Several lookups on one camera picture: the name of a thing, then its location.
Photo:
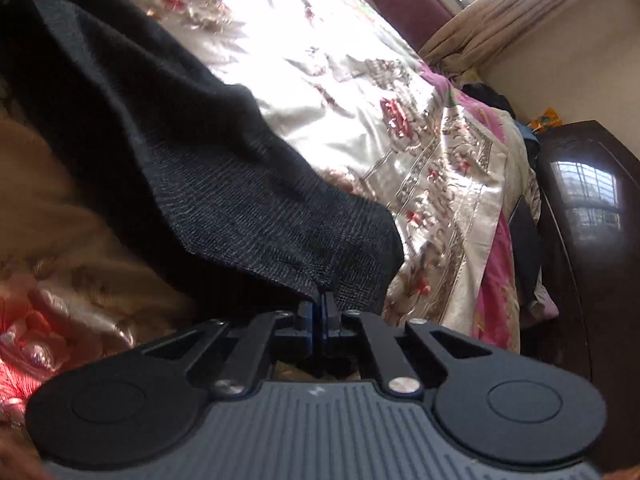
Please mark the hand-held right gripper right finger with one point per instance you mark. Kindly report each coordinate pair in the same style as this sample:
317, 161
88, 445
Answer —
325, 322

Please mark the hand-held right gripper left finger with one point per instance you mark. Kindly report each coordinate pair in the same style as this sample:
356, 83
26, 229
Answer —
310, 322

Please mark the black knit pants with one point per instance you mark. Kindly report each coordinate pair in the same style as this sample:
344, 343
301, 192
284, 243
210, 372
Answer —
200, 185

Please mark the dark cloth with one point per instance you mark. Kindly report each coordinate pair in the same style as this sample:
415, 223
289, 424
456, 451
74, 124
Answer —
525, 240

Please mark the floral satin bedspread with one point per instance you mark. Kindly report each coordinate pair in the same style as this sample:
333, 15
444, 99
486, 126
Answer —
325, 85

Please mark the dark wooden headboard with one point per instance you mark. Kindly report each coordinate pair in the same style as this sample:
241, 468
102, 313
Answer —
590, 240

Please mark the pile of dark clothes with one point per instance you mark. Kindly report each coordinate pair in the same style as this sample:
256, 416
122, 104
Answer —
487, 97

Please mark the yellow patterned cloth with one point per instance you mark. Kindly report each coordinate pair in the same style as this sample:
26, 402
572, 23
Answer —
547, 119

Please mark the beige curtain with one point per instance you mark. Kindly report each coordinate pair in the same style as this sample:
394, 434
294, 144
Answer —
500, 25

